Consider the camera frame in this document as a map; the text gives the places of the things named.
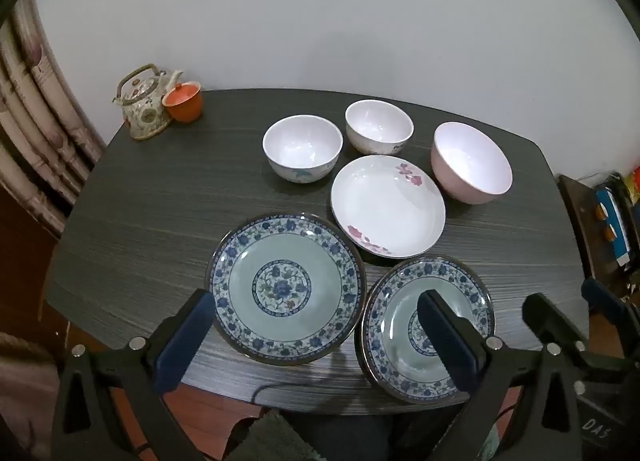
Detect red and yellow package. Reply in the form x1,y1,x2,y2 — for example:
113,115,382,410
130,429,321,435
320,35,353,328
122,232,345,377
622,166,640,207

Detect large blue patterned plate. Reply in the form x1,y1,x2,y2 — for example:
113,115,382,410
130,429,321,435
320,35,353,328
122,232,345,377
206,212,366,367

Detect green cloth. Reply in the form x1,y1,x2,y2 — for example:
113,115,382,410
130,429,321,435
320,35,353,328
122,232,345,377
227,411,301,461

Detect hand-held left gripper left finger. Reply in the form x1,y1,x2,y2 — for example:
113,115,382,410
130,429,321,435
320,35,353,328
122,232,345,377
50,288,221,461

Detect orange lidded cup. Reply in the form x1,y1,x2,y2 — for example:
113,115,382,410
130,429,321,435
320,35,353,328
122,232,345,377
162,82,203,124

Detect floral ceramic teapot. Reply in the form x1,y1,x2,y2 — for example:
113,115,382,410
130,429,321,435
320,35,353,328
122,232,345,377
112,64,185,141

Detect dark wooden side cabinet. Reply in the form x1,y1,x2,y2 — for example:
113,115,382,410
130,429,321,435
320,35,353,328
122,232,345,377
557,174,640,302

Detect blue and white box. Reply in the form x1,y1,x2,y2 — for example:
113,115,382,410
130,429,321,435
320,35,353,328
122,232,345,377
595,186,633,267

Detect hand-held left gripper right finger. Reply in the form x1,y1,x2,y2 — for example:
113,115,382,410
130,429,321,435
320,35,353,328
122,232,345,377
417,289,583,461

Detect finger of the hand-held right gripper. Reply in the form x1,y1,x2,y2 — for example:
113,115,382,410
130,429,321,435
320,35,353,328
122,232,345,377
582,277,640,357
522,293,588,357

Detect white plate with pink flowers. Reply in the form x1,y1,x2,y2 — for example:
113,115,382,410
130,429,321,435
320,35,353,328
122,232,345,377
330,155,447,259

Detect black cable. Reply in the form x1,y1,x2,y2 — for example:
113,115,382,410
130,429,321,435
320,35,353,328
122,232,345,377
250,383,301,407

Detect pink bowl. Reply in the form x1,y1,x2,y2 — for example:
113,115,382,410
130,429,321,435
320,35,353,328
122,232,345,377
431,122,514,205

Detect white bowl with blue print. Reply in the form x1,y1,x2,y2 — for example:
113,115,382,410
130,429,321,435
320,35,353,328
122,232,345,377
262,114,344,184

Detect small blue patterned plate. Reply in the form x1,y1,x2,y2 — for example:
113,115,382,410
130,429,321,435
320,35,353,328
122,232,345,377
355,255,496,404

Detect brown fuzzy cloth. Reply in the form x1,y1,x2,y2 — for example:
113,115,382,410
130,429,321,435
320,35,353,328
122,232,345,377
0,331,61,461

